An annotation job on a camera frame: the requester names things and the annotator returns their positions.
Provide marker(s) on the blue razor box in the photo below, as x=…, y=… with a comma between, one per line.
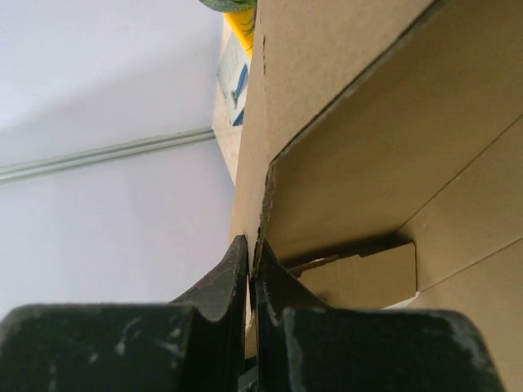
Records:
x=232, y=77

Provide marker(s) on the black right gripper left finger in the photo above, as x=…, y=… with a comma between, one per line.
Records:
x=194, y=343

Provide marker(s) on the brown cardboard box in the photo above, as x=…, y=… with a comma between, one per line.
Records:
x=370, y=119

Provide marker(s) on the yellow plastic tray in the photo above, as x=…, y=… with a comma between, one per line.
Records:
x=242, y=26

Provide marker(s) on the green melon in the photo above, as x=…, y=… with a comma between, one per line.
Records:
x=230, y=6

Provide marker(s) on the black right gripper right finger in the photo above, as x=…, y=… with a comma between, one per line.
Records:
x=305, y=345

